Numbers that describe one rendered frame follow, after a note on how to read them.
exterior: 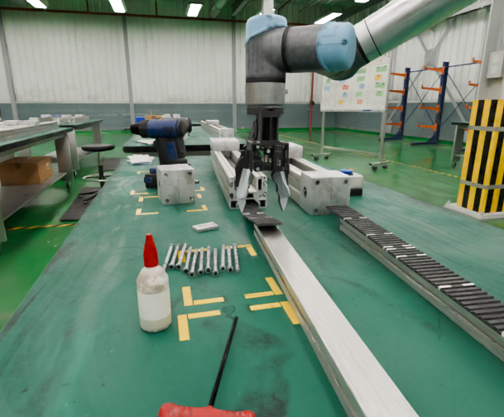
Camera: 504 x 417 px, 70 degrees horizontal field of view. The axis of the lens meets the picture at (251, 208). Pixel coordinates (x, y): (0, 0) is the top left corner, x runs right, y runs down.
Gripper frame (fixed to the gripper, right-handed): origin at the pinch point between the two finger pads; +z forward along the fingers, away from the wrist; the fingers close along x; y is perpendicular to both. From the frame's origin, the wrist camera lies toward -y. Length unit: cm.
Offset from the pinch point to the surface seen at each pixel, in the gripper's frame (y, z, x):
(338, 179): -9.5, -3.2, 20.8
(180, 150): -69, -4, -18
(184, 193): -26.6, 2.9, -16.3
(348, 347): 43.4, 2.6, 0.1
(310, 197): -9.8, 1.1, 14.0
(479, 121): -241, -7, 259
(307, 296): 33.3, 2.7, -0.8
